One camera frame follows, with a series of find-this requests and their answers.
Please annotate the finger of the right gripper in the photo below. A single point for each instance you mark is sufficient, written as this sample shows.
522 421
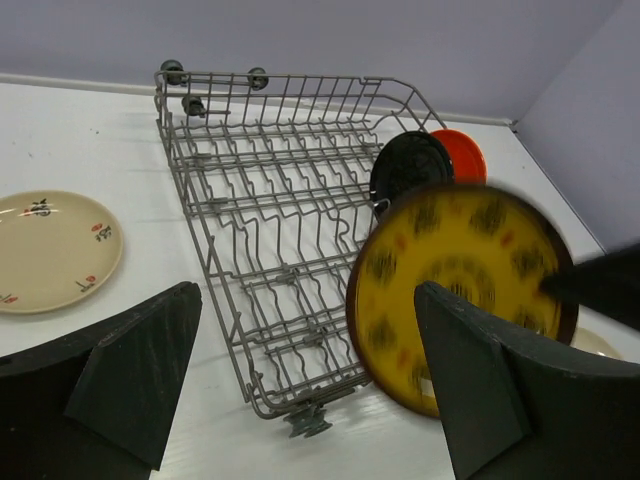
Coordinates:
607 284

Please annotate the cream plate with black blotch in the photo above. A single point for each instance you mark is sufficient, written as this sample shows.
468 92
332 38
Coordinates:
588 341

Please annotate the yellow patterned brown-rimmed plate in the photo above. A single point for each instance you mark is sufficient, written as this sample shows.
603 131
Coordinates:
486 245

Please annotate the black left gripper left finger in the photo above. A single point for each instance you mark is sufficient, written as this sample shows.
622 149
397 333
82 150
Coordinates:
99 402

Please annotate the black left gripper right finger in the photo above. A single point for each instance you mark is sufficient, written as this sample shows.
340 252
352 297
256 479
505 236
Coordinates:
517 405

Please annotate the orange plate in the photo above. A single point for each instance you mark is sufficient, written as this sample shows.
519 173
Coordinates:
467 158

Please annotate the grey wire dish rack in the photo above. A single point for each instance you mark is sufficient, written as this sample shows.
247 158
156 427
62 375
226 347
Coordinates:
272 171

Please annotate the cream plate with red marks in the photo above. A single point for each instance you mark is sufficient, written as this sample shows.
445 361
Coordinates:
57 248

